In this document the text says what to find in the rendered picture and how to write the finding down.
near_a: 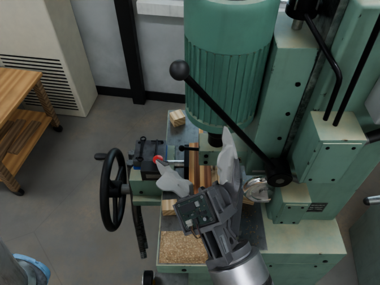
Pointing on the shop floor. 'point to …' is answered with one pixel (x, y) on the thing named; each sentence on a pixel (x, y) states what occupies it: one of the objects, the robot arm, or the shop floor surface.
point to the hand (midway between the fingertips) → (190, 142)
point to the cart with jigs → (21, 121)
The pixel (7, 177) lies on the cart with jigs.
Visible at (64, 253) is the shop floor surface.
